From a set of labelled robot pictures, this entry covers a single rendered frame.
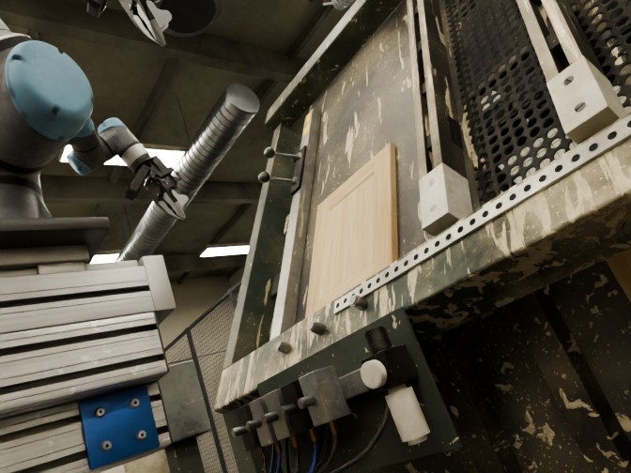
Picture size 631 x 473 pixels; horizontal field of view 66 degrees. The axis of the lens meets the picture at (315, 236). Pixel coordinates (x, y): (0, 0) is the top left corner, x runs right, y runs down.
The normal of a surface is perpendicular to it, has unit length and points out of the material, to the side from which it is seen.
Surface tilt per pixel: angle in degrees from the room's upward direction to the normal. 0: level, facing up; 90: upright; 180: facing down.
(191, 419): 90
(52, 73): 96
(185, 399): 90
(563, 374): 90
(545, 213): 60
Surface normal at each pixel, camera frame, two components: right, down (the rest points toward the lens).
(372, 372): -0.74, 0.03
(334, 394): 0.58, -0.47
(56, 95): 0.82, -0.36
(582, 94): -0.81, -0.42
